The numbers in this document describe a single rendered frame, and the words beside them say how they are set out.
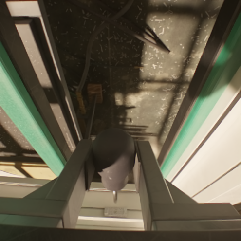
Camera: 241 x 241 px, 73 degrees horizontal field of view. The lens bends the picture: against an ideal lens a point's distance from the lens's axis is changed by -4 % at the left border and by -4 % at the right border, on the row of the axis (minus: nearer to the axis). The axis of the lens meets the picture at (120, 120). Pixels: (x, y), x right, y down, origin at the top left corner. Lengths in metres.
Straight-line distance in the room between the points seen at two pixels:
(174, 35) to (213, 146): 0.94
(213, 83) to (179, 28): 0.95
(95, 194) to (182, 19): 0.96
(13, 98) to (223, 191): 0.25
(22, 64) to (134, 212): 0.35
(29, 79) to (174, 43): 1.01
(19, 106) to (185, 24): 1.00
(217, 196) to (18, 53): 0.26
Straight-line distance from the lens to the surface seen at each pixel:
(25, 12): 0.51
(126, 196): 0.42
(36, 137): 0.26
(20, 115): 0.23
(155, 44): 1.06
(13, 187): 0.49
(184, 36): 1.14
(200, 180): 0.27
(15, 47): 0.19
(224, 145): 0.22
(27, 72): 0.21
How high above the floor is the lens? 0.99
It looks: 38 degrees down
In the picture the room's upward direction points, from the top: 177 degrees counter-clockwise
